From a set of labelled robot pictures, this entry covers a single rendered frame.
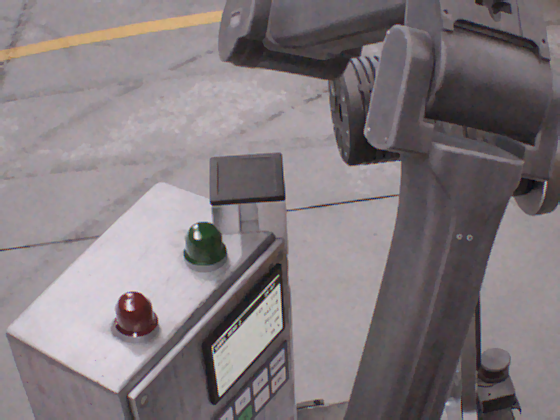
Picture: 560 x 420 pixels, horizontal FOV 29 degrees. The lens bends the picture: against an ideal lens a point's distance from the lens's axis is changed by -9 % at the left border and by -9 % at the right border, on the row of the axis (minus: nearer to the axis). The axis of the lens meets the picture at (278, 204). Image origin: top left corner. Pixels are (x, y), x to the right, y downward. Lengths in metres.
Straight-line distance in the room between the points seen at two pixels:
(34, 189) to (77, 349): 2.65
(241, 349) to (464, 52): 0.23
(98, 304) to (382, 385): 0.17
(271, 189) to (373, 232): 2.31
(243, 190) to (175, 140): 2.68
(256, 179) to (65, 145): 2.75
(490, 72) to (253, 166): 0.18
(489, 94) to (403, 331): 0.14
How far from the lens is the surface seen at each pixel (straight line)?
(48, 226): 3.13
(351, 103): 1.78
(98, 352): 0.63
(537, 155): 0.64
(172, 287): 0.67
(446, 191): 0.61
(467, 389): 2.00
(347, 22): 0.78
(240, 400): 0.72
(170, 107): 3.52
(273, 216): 0.69
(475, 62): 0.60
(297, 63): 0.97
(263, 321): 0.70
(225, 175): 0.70
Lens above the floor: 1.92
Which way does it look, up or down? 38 degrees down
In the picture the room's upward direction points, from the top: 3 degrees counter-clockwise
